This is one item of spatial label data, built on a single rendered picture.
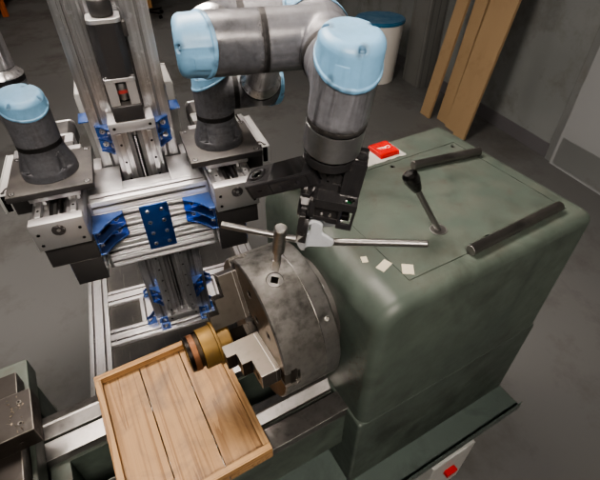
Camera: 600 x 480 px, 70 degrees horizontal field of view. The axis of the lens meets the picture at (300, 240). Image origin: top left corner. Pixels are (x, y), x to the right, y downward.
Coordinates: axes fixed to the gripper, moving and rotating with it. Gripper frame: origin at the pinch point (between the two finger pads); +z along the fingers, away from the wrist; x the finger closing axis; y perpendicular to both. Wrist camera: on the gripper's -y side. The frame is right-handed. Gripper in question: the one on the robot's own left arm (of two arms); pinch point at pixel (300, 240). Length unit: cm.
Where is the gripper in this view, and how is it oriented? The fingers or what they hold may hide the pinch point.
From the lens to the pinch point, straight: 72.0
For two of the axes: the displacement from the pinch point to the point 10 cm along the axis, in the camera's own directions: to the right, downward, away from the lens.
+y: 9.8, 1.9, -0.3
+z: -1.0, 6.2, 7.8
